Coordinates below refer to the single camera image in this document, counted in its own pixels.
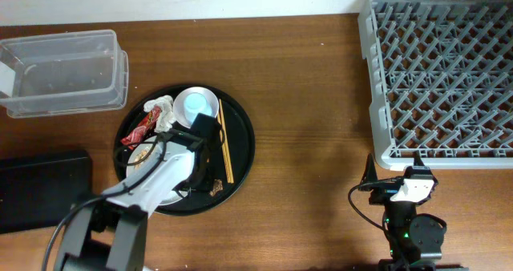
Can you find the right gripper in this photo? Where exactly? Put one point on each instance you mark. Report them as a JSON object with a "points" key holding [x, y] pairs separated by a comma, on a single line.
{"points": [[370, 172]]}

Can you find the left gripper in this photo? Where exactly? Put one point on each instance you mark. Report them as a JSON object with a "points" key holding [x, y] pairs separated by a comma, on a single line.
{"points": [[206, 184]]}

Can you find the white tissue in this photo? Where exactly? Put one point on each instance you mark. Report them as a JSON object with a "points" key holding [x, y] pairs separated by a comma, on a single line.
{"points": [[166, 117]]}

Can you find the brown food scrap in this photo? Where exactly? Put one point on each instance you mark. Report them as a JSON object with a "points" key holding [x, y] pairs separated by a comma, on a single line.
{"points": [[216, 187]]}

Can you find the white plate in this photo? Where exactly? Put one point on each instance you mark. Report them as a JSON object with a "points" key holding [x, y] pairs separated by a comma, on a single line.
{"points": [[165, 185]]}

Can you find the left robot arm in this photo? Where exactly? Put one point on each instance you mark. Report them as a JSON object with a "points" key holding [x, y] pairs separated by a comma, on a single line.
{"points": [[109, 231]]}

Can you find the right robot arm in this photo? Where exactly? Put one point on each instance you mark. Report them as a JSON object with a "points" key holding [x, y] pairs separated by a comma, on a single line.
{"points": [[415, 239]]}

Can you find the grey dishwasher rack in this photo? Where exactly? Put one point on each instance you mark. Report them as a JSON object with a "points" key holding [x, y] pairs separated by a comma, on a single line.
{"points": [[441, 82]]}

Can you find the black waste bin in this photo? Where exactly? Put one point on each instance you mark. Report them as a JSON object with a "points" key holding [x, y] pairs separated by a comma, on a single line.
{"points": [[38, 191]]}

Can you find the wooden chopstick left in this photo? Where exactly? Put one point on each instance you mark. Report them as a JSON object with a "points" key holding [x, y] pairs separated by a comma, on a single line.
{"points": [[224, 151]]}

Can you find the wooden chopstick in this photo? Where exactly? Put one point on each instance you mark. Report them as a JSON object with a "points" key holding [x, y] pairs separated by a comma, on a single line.
{"points": [[221, 111], [224, 151]]}

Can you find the wooden chopstick right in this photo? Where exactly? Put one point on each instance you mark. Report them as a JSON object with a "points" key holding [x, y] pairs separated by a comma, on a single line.
{"points": [[221, 111]]}

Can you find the round black tray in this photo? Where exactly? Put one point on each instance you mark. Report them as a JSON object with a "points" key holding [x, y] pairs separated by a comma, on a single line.
{"points": [[241, 141]]}

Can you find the light blue cup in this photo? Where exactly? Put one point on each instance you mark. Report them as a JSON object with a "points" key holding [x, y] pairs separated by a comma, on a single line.
{"points": [[195, 104]]}

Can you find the white bowl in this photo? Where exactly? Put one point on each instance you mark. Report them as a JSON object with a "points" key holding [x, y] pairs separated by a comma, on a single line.
{"points": [[178, 105]]}

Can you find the red snack wrapper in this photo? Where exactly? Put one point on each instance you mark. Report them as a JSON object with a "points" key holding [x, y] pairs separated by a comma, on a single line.
{"points": [[147, 124]]}

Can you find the clear plastic bin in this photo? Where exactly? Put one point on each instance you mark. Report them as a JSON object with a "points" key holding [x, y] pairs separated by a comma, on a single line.
{"points": [[62, 74]]}

